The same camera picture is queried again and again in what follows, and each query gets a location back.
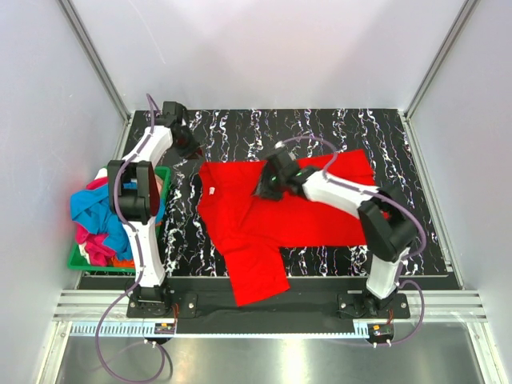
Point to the white t shirt in basket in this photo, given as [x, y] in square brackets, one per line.
[102, 173]

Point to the green plastic basket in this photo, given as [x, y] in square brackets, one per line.
[104, 256]

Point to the right aluminium frame post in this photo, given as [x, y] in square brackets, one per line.
[463, 16]

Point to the aluminium front rail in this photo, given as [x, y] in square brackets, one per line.
[436, 305]

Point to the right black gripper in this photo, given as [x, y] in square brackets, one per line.
[262, 189]

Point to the orange t shirt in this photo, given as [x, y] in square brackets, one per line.
[121, 264]

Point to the red t shirt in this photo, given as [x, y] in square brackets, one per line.
[249, 231]

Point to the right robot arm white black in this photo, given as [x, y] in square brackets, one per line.
[388, 228]

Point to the aluminium frame post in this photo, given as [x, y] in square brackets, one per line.
[463, 16]
[79, 29]

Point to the left aluminium frame post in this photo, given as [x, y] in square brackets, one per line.
[79, 29]

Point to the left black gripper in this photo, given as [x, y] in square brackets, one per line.
[183, 153]

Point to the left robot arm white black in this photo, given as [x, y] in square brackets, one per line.
[135, 199]

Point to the white slotted cable duct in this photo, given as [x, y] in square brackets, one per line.
[161, 330]

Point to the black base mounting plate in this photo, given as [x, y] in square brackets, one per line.
[288, 319]

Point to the blue t shirt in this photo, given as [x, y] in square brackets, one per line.
[100, 212]

